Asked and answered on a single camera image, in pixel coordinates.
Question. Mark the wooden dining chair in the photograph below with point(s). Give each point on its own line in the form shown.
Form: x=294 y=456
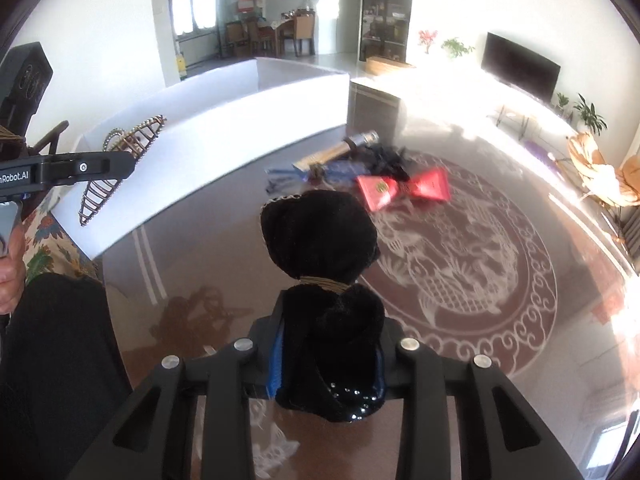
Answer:
x=260 y=37
x=234 y=39
x=304 y=35

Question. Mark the floral cloth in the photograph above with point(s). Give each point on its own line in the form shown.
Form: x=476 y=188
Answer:
x=55 y=250

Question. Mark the person's left hand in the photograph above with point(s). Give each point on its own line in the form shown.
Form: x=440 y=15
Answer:
x=11 y=275

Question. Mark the dark display cabinet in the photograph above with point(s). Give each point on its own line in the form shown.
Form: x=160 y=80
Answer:
x=385 y=10

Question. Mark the large leafy potted plant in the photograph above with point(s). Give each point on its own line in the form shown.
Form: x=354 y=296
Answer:
x=590 y=115

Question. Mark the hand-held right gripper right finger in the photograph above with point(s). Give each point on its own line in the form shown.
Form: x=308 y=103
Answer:
x=400 y=365

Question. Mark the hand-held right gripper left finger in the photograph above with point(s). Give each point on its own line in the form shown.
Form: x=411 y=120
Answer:
x=275 y=360

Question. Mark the black velvet pouch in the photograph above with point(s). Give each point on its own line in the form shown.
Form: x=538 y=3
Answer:
x=320 y=250

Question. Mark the white television console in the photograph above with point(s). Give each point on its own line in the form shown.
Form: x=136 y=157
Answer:
x=530 y=120

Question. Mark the orange lounge chair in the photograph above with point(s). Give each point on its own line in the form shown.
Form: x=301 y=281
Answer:
x=605 y=175

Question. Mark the small green potted plant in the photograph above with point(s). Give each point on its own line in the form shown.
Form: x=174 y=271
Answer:
x=561 y=101

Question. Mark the black feather hair bow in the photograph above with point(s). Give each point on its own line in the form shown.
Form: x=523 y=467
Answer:
x=387 y=160

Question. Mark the white storage box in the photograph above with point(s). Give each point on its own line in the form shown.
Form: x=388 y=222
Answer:
x=215 y=125

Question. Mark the red flower plant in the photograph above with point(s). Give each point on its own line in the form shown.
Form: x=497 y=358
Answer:
x=426 y=40

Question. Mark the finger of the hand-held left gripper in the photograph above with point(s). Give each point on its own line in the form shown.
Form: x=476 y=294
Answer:
x=90 y=167

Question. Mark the wooden dining table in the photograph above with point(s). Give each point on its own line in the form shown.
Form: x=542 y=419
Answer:
x=282 y=27

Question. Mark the red packet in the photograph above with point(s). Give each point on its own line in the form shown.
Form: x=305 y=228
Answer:
x=432 y=185

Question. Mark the black television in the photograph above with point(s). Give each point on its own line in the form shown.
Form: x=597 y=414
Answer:
x=520 y=67

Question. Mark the brown patterned glass desktop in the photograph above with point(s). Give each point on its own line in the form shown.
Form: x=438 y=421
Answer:
x=475 y=270

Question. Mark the person's black trouser leg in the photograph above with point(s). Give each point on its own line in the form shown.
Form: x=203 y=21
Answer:
x=55 y=370

